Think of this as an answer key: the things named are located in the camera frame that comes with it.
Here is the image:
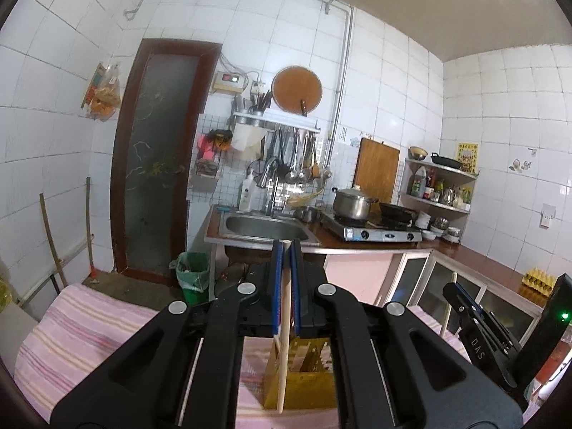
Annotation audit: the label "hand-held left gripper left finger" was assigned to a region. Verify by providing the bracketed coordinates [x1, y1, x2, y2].
[50, 239, 284, 429]

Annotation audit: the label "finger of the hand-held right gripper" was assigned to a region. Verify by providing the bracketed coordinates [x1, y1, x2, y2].
[442, 282, 519, 391]
[480, 307, 521, 356]

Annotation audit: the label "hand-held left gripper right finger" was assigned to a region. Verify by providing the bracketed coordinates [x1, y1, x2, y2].
[290, 238, 523, 429]

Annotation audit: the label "wooden chopstick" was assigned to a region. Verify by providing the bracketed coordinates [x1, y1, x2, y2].
[273, 270, 292, 415]
[440, 272, 457, 339]

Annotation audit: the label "yellow plastic utensil basket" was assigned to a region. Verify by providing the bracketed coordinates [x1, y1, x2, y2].
[263, 335, 338, 409]

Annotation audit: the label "row of hanging utensils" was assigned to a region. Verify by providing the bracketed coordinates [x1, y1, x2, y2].
[263, 127, 334, 184]

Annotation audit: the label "yellow egg tray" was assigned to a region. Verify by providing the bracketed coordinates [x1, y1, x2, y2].
[521, 268, 557, 296]

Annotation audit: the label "steel sink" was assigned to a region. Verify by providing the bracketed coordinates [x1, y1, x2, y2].
[206, 206, 322, 246]

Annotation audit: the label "kitchen cabinet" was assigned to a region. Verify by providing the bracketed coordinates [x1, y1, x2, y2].
[206, 206, 572, 358]

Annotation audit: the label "green trash bin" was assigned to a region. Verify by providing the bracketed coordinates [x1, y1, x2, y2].
[176, 251, 211, 305]

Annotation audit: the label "yellow strainer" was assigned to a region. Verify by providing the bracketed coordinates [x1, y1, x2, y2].
[286, 188, 325, 208]

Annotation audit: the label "steel gas stove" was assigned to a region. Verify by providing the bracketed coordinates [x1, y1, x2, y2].
[321, 212, 423, 243]

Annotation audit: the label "white soap bottle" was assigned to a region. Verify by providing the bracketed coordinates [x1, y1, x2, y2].
[238, 169, 257, 212]

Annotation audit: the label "steel pot with lid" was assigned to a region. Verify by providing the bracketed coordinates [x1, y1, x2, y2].
[331, 186, 380, 221]

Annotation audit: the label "steel faucet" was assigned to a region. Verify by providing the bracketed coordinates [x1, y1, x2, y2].
[256, 157, 287, 216]

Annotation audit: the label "black wok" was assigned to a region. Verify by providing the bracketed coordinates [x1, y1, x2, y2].
[379, 202, 418, 226]

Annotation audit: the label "rectangular wooden cutting board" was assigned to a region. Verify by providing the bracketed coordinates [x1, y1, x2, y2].
[353, 138, 400, 204]

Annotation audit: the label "hanging white plastic bags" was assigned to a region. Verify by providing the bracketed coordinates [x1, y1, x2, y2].
[232, 125, 264, 153]

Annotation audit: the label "pink and orange cloths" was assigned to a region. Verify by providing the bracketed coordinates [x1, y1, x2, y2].
[197, 129, 233, 159]

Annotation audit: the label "large oil bottle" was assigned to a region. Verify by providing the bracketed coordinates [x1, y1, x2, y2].
[410, 166, 427, 197]

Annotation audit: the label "brown frosted glass door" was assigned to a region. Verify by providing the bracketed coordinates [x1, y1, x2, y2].
[111, 39, 223, 283]

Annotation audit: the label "black pan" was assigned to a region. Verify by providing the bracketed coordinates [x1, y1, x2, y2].
[430, 152, 462, 169]

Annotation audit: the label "steel utensil holder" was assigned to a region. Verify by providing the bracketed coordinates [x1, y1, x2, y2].
[248, 92, 273, 114]

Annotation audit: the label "long wooden stick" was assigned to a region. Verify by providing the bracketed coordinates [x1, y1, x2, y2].
[86, 177, 101, 283]

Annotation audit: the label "round wooden board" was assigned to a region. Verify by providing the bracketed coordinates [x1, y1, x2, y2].
[272, 66, 322, 116]

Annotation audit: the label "pink striped cloth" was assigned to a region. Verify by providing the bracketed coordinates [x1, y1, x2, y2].
[13, 283, 474, 429]

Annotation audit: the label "short wooden stick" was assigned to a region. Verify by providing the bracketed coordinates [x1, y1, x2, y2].
[39, 193, 68, 287]

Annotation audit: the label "hanging plastic snack bag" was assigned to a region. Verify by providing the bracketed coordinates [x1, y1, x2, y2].
[89, 63, 122, 121]

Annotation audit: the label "yellow plastic bag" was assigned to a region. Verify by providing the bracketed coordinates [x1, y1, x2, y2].
[0, 277, 12, 318]

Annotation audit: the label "hanging yellow card packet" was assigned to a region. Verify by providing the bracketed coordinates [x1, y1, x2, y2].
[81, 63, 105, 110]

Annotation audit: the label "wire wall basket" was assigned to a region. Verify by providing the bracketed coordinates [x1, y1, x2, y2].
[190, 158, 221, 192]

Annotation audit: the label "wall stickers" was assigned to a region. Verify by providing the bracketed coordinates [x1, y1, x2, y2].
[509, 147, 537, 171]

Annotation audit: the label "metal wall rack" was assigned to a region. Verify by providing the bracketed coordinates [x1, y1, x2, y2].
[231, 111, 321, 134]

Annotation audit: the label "corner wall shelf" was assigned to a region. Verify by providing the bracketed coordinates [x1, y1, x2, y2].
[399, 157, 479, 233]

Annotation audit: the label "yellow wall poster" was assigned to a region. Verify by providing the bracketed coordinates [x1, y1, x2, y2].
[455, 143, 479, 175]

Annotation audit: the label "white wall control box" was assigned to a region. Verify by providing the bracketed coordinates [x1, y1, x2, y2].
[212, 71, 244, 94]

